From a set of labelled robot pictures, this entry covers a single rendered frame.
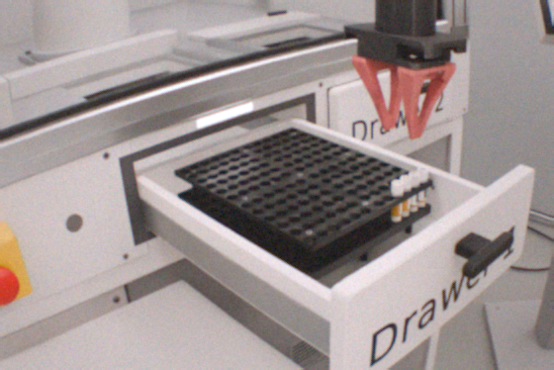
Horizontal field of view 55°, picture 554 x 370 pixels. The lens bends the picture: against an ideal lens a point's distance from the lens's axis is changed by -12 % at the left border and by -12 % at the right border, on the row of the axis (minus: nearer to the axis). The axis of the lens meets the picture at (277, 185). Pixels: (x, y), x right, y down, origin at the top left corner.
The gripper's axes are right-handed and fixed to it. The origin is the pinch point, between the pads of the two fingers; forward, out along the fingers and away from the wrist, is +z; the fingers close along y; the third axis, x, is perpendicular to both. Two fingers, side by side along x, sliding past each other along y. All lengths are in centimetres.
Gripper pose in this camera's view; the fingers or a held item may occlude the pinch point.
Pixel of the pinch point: (402, 125)
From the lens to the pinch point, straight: 56.6
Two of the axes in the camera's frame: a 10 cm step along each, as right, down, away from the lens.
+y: 6.4, 3.1, -7.1
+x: 7.7, -2.7, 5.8
